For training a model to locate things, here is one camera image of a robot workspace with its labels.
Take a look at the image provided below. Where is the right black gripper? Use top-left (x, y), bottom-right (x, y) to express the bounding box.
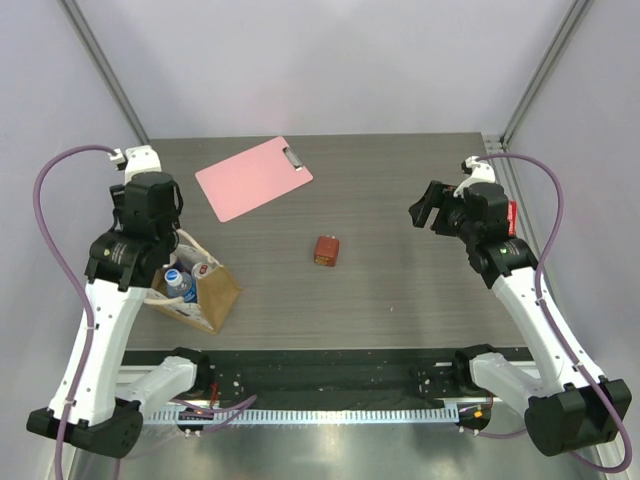
top-left (410, 180), bottom-right (480, 245)

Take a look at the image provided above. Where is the red bull can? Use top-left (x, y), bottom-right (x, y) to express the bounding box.
top-left (174, 244), bottom-right (208, 273)
top-left (191, 262), bottom-right (218, 281)

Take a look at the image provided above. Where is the water bottle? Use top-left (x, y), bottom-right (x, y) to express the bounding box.
top-left (164, 268), bottom-right (197, 303)

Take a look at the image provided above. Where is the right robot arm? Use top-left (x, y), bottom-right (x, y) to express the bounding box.
top-left (409, 181), bottom-right (632, 456)

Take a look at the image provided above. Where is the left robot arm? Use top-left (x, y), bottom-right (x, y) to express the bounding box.
top-left (26, 172), bottom-right (213, 459)

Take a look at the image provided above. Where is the red book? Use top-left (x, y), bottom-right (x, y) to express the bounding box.
top-left (507, 200), bottom-right (517, 237)

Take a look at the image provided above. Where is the red cube power adapter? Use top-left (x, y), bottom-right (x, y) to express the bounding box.
top-left (313, 236), bottom-right (340, 267)

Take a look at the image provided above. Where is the pink clipboard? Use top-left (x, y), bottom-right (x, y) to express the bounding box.
top-left (195, 136), bottom-right (313, 223)

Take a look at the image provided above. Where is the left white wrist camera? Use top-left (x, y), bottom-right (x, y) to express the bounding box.
top-left (109, 145), bottom-right (162, 184)

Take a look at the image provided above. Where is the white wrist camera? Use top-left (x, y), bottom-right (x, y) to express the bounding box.
top-left (453, 156), bottom-right (496, 198)
top-left (109, 145), bottom-right (162, 184)

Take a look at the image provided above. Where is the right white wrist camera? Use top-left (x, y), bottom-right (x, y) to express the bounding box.
top-left (453, 156), bottom-right (496, 198)

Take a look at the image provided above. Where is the slotted cable duct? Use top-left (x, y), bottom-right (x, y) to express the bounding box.
top-left (144, 404), bottom-right (459, 427)

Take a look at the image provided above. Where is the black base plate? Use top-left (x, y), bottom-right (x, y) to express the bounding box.
top-left (179, 348), bottom-right (492, 411)

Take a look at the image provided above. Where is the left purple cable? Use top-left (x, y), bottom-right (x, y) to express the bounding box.
top-left (33, 144), bottom-right (259, 480)

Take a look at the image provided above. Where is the purple cable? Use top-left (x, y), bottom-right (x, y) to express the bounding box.
top-left (33, 144), bottom-right (259, 480)
top-left (474, 153), bottom-right (634, 474)

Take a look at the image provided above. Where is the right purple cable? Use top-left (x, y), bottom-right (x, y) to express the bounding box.
top-left (474, 153), bottom-right (634, 474)

